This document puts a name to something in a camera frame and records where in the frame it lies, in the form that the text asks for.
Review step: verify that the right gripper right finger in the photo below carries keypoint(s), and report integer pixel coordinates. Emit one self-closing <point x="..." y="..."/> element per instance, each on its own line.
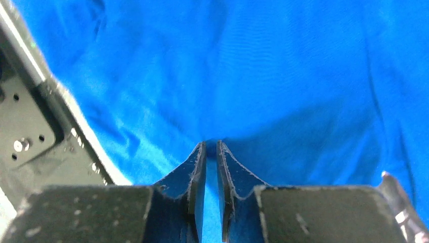
<point x="254" y="211"/>

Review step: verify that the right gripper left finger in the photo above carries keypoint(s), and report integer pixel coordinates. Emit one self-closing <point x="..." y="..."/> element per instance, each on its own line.
<point x="170" y="210"/>

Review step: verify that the blue printed t-shirt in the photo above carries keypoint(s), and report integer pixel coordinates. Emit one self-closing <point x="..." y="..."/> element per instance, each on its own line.
<point x="302" y="92"/>

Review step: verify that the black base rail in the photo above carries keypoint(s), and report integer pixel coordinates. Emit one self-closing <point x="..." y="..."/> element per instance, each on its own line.
<point x="45" y="139"/>

